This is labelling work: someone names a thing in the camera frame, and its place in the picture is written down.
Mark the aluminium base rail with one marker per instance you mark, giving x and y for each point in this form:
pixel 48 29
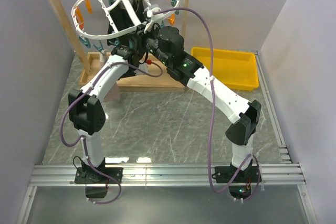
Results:
pixel 180 174

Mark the white oval clip hanger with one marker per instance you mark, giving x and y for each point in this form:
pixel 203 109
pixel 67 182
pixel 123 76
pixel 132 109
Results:
pixel 108 5

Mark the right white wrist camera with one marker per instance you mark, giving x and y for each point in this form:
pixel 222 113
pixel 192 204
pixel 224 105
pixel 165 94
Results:
pixel 151 17

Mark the teal clothes peg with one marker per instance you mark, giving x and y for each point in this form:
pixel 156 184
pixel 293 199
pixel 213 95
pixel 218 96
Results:
pixel 99 47
pixel 85 41

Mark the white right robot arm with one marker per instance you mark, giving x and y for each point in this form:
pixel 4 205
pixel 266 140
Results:
pixel 167 45

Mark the black hanging underwear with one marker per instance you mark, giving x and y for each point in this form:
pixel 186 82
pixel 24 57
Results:
pixel 122 21

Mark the orange clothes peg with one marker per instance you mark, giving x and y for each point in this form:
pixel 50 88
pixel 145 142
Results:
pixel 79 17
pixel 88 6
pixel 171 20

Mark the pink and cream underwear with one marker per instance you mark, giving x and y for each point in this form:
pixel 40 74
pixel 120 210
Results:
pixel 114 93

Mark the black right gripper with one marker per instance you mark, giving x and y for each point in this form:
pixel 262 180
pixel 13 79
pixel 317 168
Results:
pixel 137 40

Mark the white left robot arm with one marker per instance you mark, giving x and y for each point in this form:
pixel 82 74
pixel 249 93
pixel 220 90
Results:
pixel 88 116

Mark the yellow plastic tray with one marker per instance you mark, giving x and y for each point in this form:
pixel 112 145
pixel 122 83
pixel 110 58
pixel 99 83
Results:
pixel 235 69

